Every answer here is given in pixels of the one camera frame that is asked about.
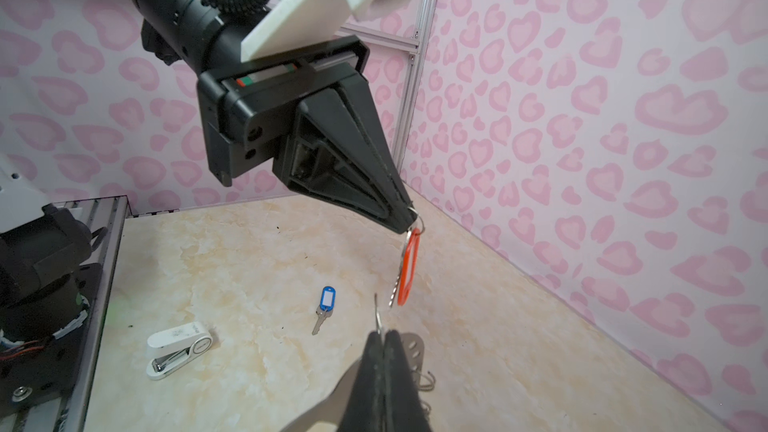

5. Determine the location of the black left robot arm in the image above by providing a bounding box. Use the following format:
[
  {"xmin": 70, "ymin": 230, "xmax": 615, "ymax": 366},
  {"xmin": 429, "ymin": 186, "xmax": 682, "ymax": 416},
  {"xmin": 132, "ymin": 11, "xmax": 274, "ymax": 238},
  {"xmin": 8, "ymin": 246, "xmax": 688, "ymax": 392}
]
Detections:
[{"xmin": 132, "ymin": 0, "xmax": 417, "ymax": 233}]

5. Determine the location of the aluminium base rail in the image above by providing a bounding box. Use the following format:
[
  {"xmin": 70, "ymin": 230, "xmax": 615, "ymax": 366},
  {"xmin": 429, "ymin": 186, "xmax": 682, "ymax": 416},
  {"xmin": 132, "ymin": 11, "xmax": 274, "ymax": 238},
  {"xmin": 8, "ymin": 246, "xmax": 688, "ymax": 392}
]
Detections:
[{"xmin": 1, "ymin": 196, "xmax": 130, "ymax": 431}]

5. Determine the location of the aluminium frame post left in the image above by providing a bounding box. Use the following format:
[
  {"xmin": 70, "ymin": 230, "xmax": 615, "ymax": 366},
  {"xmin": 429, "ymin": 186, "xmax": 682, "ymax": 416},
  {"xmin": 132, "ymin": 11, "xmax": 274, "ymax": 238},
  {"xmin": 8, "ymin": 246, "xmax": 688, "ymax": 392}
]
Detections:
[{"xmin": 336, "ymin": 0, "xmax": 437, "ymax": 166}]

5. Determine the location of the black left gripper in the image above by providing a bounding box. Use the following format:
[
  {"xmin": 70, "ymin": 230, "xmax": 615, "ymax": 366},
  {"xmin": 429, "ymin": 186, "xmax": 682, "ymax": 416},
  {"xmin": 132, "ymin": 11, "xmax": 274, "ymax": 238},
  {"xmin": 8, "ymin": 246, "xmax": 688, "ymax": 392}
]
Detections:
[{"xmin": 197, "ymin": 36, "xmax": 416, "ymax": 234}]

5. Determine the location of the white stapler left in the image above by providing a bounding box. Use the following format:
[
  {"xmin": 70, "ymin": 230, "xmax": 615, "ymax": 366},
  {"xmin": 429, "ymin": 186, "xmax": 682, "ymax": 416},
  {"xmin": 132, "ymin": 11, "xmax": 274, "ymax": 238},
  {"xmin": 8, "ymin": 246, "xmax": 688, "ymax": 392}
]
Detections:
[{"xmin": 146, "ymin": 321, "xmax": 213, "ymax": 380}]

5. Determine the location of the key with blue tag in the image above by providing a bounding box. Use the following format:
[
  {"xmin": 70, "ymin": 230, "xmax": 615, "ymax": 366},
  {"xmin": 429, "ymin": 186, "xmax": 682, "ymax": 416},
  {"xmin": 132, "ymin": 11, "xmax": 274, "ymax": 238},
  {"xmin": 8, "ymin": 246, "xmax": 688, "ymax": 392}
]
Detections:
[{"xmin": 312, "ymin": 286, "xmax": 336, "ymax": 335}]

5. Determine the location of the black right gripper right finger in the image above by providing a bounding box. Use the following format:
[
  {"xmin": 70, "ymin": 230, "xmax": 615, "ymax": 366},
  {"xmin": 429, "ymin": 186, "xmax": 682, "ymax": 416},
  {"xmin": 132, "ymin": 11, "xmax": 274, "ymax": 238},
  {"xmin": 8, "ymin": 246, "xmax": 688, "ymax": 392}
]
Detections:
[{"xmin": 383, "ymin": 330, "xmax": 432, "ymax": 431}]

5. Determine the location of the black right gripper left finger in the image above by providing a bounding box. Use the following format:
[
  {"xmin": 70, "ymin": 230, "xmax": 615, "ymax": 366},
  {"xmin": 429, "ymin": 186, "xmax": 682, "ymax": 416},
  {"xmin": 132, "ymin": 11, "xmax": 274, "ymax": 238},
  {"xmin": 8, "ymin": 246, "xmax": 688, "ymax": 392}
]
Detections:
[{"xmin": 337, "ymin": 332, "xmax": 384, "ymax": 432}]

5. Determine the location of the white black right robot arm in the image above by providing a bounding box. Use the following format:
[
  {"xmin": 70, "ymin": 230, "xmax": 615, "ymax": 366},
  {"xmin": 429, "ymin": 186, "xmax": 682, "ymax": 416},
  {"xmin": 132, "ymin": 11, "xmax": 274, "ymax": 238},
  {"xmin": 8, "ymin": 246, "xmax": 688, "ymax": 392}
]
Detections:
[{"xmin": 1, "ymin": 156, "xmax": 431, "ymax": 431}]

